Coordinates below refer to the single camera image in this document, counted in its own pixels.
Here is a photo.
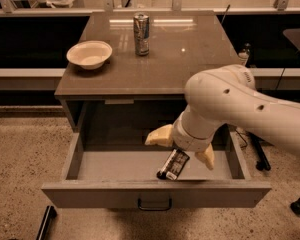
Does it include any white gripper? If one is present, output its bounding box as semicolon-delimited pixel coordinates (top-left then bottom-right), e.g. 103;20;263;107
145;106;223;170

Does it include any black rxbar chocolate wrapper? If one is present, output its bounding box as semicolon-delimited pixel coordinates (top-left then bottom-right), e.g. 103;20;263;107
156;149;190;180

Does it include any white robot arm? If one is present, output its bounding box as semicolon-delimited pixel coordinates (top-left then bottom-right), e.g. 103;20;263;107
145;64;300;170

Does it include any open grey top drawer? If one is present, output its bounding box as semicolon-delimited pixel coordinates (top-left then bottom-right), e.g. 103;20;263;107
42;129;271;209

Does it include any black metal leg right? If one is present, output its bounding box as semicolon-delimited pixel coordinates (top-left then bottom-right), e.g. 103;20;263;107
249;133;271;171

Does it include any small bottle behind cabinet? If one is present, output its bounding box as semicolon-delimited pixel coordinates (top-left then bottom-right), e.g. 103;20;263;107
238;43;251;66

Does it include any tall silver drink can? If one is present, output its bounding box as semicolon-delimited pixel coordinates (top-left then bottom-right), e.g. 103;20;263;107
133;12;150;56

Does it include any white ceramic bowl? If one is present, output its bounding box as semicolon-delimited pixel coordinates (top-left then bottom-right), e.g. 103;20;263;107
66;41;112;70

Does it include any black bar on floor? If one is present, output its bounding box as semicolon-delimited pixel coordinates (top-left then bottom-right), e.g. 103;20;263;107
36;205;57;240

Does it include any black drawer handle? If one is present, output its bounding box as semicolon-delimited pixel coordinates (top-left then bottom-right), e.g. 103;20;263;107
137;198;172;212

